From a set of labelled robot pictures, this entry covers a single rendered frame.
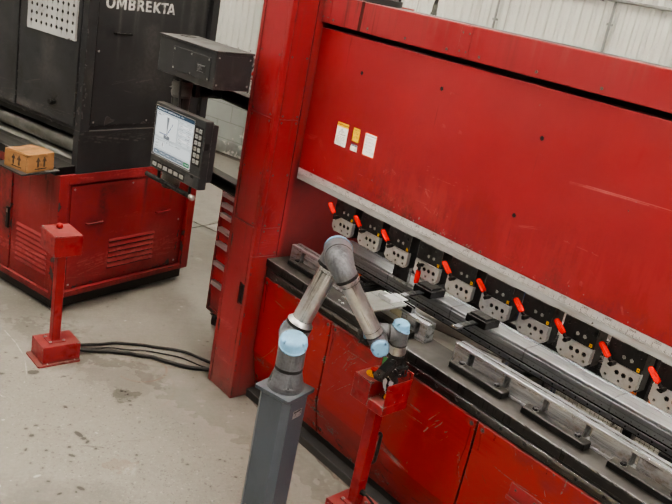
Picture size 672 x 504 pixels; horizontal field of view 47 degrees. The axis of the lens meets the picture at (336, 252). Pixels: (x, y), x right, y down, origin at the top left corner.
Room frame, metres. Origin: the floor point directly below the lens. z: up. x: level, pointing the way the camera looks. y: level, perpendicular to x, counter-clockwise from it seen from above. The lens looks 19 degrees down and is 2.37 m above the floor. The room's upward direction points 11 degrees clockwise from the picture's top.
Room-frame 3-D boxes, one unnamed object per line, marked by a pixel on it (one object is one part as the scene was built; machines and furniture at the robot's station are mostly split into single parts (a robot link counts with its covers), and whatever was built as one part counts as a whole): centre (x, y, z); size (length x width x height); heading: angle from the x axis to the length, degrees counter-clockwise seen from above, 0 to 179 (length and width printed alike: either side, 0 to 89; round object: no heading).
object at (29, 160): (4.44, 1.93, 1.04); 0.30 x 0.26 x 0.12; 58
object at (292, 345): (2.84, 0.10, 0.94); 0.13 x 0.12 x 0.14; 6
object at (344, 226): (3.80, -0.03, 1.25); 0.15 x 0.09 x 0.17; 44
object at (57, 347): (4.01, 1.52, 0.41); 0.25 x 0.20 x 0.83; 134
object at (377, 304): (3.39, -0.22, 1.00); 0.26 x 0.18 x 0.01; 134
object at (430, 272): (3.37, -0.45, 1.25); 0.15 x 0.09 x 0.17; 44
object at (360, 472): (3.06, -0.31, 0.39); 0.05 x 0.05 x 0.54; 46
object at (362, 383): (3.06, -0.31, 0.75); 0.20 x 0.16 x 0.18; 46
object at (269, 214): (4.32, 0.22, 1.15); 0.85 x 0.25 x 2.30; 134
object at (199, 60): (4.08, 0.87, 1.53); 0.51 x 0.25 x 0.85; 49
